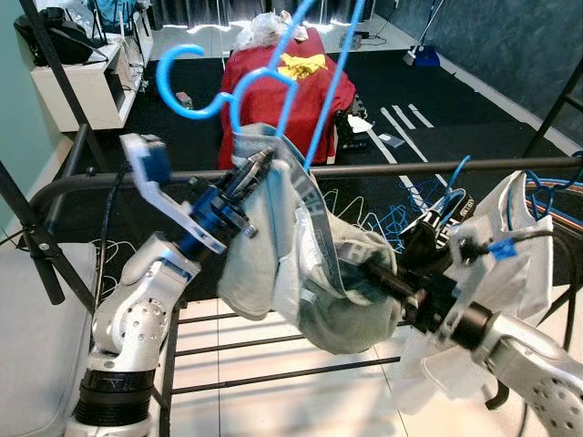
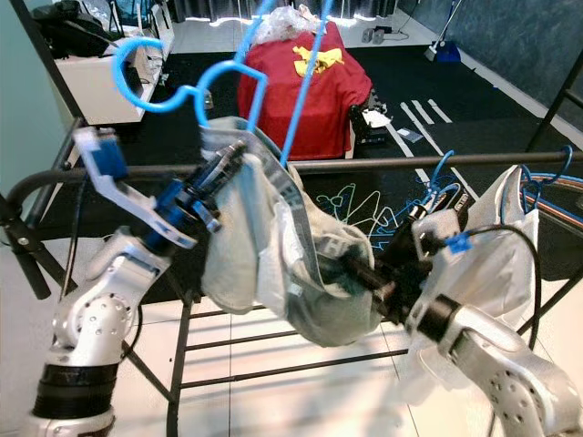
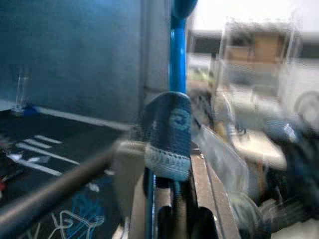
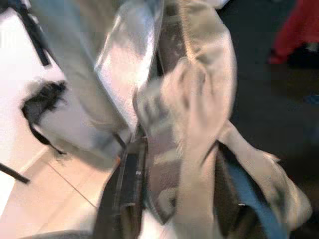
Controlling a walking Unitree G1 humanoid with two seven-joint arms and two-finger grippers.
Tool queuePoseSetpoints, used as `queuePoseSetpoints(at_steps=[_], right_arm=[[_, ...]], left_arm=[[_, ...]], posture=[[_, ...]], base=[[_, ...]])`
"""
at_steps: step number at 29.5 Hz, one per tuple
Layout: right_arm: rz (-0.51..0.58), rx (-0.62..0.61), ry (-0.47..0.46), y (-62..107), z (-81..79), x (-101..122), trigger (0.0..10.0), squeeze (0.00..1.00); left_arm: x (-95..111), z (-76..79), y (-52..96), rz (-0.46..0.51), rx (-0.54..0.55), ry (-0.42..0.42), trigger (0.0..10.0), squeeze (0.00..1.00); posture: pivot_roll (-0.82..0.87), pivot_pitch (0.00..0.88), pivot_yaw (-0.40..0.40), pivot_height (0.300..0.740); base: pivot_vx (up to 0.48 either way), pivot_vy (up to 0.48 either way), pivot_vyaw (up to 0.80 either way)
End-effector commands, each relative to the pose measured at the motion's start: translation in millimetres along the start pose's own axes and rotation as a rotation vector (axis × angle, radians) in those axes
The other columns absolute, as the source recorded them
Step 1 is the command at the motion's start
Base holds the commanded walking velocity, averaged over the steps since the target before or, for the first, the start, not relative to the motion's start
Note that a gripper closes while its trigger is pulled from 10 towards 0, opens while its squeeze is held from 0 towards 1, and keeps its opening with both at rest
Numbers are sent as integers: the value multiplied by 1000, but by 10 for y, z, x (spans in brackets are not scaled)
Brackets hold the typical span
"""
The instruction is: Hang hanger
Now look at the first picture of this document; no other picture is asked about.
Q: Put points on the thin blue hanger hook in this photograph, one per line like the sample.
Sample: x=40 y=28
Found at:
x=458 y=173

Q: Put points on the small black garment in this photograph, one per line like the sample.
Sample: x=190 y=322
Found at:
x=428 y=237

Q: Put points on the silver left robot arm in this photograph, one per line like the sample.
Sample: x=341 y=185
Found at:
x=137 y=319

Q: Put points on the red cloth with yellow print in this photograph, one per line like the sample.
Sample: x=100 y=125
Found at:
x=260 y=109

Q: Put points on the black rug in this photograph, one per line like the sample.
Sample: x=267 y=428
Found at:
x=182 y=146

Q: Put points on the blue plastic hanger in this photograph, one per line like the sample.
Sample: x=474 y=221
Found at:
x=161 y=80

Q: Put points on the black bag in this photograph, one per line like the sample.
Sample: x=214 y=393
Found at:
x=55 y=38

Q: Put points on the spare blue hangers bunch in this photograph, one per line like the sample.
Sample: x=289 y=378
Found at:
x=547 y=187

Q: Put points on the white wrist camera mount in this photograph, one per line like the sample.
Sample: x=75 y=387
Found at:
x=469 y=244
x=173 y=211

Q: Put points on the black metal clothes rack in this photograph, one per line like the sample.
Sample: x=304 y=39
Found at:
x=383 y=167

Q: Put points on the light grey shirt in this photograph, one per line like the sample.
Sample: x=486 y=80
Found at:
x=301 y=273

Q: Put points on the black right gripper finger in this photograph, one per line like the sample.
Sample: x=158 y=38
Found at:
x=387 y=273
x=399 y=293

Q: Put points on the clear plastic bag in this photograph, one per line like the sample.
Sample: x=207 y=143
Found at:
x=264 y=32

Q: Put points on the white shirt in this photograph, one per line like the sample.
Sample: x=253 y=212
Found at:
x=524 y=273

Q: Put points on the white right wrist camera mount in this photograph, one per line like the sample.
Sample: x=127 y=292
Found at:
x=469 y=244

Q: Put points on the white low cabinet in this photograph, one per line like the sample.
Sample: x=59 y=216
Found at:
x=82 y=96

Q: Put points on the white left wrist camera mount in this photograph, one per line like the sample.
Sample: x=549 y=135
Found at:
x=173 y=211

